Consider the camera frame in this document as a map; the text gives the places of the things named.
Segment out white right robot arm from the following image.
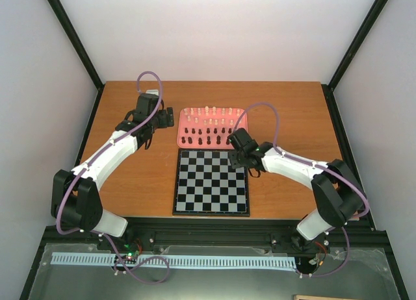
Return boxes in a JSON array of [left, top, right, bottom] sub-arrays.
[[227, 128, 369, 251]]

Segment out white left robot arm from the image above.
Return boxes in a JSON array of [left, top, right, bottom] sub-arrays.
[[51, 93, 174, 250]]

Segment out pink plastic tray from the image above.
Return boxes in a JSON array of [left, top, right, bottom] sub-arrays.
[[177, 107, 248, 149]]

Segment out black and white chessboard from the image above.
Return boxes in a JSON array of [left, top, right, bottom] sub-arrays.
[[172, 149, 250, 217]]

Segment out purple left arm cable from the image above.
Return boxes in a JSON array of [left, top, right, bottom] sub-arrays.
[[55, 71, 172, 284]]

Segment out black aluminium frame rail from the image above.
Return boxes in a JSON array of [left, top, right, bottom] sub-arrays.
[[42, 216, 389, 258]]

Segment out light blue cable duct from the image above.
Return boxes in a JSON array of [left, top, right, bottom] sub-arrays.
[[50, 252, 296, 271]]

